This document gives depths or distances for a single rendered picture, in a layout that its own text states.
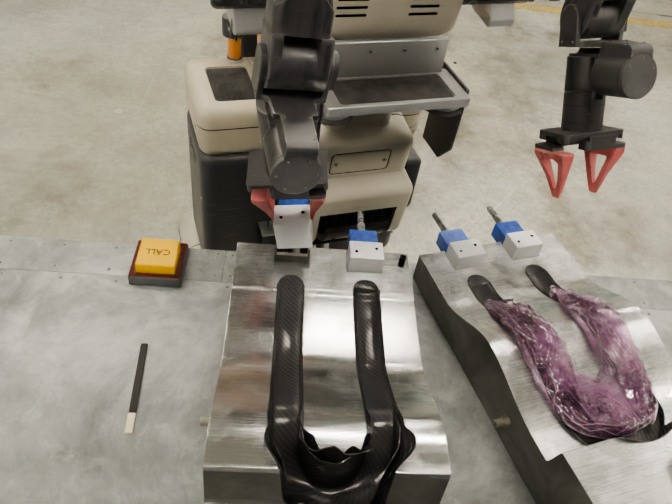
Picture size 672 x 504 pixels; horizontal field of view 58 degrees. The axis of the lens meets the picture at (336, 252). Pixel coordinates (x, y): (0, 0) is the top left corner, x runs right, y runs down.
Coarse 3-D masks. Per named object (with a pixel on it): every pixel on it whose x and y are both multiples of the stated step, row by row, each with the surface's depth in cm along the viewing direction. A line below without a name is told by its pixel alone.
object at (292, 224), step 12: (288, 204) 86; (300, 204) 86; (276, 216) 83; (288, 216) 83; (300, 216) 83; (276, 228) 83; (288, 228) 83; (300, 228) 83; (312, 228) 88; (276, 240) 85; (288, 240) 85; (300, 240) 85
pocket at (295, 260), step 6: (276, 252) 92; (282, 252) 93; (288, 252) 93; (276, 258) 93; (282, 258) 93; (288, 258) 93; (294, 258) 93; (300, 258) 93; (306, 258) 93; (276, 264) 93; (282, 264) 93; (288, 264) 93; (294, 264) 93; (300, 264) 93; (306, 264) 93
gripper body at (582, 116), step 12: (564, 96) 88; (576, 96) 86; (588, 96) 85; (600, 96) 86; (564, 108) 88; (576, 108) 86; (588, 108) 86; (600, 108) 86; (564, 120) 89; (576, 120) 87; (588, 120) 86; (600, 120) 87; (540, 132) 91; (552, 132) 88; (564, 132) 88; (576, 132) 87; (588, 132) 87; (600, 132) 87; (612, 132) 88; (564, 144) 86
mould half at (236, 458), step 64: (256, 256) 90; (320, 256) 91; (384, 256) 93; (256, 320) 82; (320, 320) 83; (384, 320) 84; (256, 384) 72; (320, 384) 74; (256, 448) 64; (320, 448) 65
